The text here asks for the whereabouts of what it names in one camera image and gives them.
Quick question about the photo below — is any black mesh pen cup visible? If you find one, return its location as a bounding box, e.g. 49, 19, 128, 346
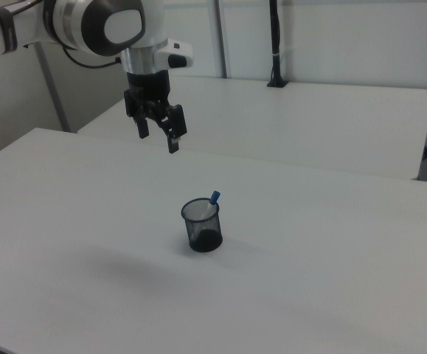
181, 198, 224, 253

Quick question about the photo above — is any black pole with flat base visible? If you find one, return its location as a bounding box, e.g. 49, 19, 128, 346
266, 0, 288, 89

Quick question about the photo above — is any white marker with blue cap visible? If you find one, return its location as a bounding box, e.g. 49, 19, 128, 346
195, 190, 222, 237

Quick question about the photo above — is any grey metal partition post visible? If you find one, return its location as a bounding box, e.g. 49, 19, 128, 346
33, 42, 71, 133
212, 0, 233, 79

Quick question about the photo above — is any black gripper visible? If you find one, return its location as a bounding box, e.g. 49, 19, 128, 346
123, 71, 189, 155

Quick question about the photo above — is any black strap on robot arm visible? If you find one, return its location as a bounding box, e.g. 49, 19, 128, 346
0, 8, 18, 55

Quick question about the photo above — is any black cable on robot arm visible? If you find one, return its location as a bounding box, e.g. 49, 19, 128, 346
61, 46, 122, 70

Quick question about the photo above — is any white side table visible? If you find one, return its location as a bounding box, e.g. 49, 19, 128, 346
77, 75, 427, 181

